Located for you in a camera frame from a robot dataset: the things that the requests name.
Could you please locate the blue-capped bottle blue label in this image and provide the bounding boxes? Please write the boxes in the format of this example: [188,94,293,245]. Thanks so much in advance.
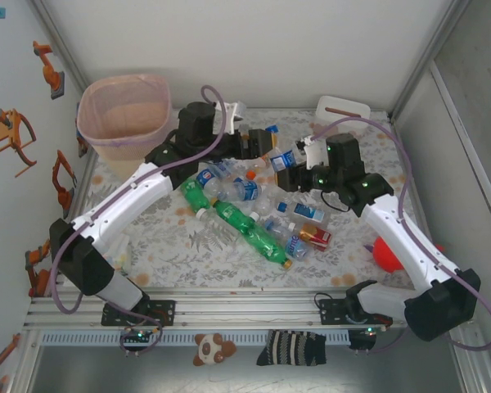
[268,124,304,173]

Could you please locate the clear bottle orange label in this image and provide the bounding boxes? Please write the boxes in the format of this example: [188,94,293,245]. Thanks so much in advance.
[245,156,273,181]

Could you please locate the blue-capped bottle white-blue label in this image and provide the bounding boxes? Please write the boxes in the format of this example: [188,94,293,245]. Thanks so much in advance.
[276,199,327,225]

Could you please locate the clear bottle striped label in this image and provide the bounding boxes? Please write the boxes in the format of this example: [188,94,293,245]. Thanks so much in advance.
[206,157,238,180]

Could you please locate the large clear bottle blue label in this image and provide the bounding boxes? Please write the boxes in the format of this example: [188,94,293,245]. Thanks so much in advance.
[263,218,313,262]

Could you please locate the clear bottle white cap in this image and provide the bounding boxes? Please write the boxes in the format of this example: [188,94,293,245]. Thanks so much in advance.
[196,206,232,249]

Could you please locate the pink bin liner bag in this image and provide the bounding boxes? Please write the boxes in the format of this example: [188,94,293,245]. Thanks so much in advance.
[76,73,175,148]

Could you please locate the beige ribbed waste bin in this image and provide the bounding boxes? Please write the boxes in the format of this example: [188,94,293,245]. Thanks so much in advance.
[76,73,177,175]

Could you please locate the clear bottle round logo label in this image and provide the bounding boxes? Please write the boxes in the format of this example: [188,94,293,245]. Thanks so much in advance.
[195,167,226,196]

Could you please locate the white tissue box pink base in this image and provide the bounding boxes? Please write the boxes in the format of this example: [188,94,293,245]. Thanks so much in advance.
[313,95,372,134]

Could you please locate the green plastic soda bottle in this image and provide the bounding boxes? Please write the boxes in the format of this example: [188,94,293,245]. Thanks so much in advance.
[181,175,214,212]

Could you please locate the red plastic object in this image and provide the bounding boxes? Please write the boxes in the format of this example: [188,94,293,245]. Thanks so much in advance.
[363,236,445,274]

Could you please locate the bag of colourful candies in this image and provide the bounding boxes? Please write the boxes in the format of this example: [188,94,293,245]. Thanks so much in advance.
[104,235,132,275]

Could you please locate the black and white striped sock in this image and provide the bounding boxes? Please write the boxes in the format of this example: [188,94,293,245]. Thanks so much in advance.
[256,329,328,368]

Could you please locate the brown and white panda plush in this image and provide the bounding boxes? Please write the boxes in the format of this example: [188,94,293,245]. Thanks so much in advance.
[192,332,238,368]

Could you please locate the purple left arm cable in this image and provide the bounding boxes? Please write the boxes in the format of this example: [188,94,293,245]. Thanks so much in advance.
[51,84,227,315]

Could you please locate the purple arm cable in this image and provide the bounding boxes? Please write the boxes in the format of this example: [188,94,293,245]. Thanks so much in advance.
[51,84,227,315]
[313,117,491,352]

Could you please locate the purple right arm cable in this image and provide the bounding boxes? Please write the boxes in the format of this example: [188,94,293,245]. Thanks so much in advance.
[313,117,491,352]

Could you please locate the aluminium corner post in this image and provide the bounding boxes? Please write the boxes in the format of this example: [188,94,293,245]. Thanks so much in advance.
[30,0,93,95]
[388,0,474,122]

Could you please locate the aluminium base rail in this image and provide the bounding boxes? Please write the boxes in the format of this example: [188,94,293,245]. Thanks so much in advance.
[22,286,475,328]

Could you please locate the white slotted cable duct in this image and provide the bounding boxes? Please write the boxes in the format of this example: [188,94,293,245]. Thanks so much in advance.
[40,329,351,347]

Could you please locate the orange gripper wall sticker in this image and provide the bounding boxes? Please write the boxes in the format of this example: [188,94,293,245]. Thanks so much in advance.
[0,107,38,178]

